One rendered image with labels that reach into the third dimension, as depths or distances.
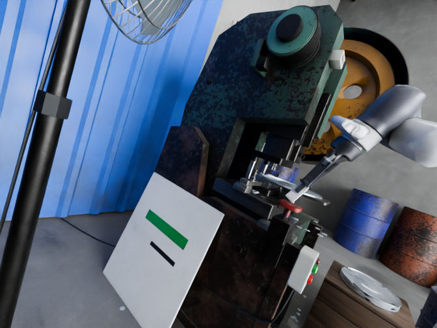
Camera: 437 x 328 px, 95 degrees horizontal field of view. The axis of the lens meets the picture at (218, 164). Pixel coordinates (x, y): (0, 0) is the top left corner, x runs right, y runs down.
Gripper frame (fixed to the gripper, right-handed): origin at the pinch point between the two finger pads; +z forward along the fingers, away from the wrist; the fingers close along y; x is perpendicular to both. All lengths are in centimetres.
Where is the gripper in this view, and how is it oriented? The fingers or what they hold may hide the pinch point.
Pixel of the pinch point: (296, 191)
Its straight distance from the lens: 68.5
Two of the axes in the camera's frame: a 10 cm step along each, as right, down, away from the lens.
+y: 5.6, 0.9, 8.2
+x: -5.5, -6.9, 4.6
